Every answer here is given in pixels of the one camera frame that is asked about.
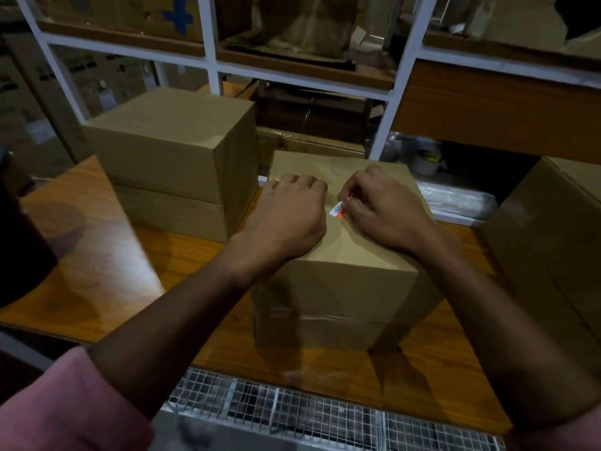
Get person's right hand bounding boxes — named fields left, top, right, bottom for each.
left=337, top=165, right=447, bottom=261

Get person's left hand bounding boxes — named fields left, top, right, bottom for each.
left=229, top=173, right=329, bottom=283

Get pink right shirt sleeve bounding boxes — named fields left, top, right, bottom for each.
left=505, top=403, right=601, bottom=451

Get person's left forearm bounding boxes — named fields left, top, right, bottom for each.
left=89, top=234, right=264, bottom=418

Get wooden drawer panel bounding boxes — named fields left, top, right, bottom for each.
left=392, top=60, right=601, bottom=165

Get white tape roll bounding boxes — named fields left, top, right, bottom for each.
left=412, top=148, right=444, bottom=177

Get black plastic bucket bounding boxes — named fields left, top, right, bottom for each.
left=0, top=150, right=59, bottom=308

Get stack of large appliance cartons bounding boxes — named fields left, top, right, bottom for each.
left=0, top=30, right=210, bottom=182

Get plain brown cardboard box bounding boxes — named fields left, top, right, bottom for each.
left=83, top=86, right=258, bottom=244
left=482, top=156, right=601, bottom=376
left=251, top=150, right=444, bottom=353

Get white metal shelf rack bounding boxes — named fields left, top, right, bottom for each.
left=14, top=0, right=601, bottom=229

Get crumpled brown cardboard box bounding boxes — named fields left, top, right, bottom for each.
left=218, top=0, right=360, bottom=71

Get wire mesh cage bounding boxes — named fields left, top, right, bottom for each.
left=164, top=368, right=506, bottom=451

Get clear crumpled plastic bag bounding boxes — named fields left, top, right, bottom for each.
left=380, top=133, right=416, bottom=163

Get pink shirt sleeve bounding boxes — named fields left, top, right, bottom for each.
left=505, top=403, right=601, bottom=451
left=0, top=347, right=156, bottom=451

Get pink left shirt sleeve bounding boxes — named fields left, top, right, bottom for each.
left=0, top=347, right=156, bottom=451

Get white plastic pack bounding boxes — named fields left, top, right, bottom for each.
left=418, top=180, right=498, bottom=222

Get person's right forearm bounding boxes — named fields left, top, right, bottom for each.
left=415, top=229, right=601, bottom=430

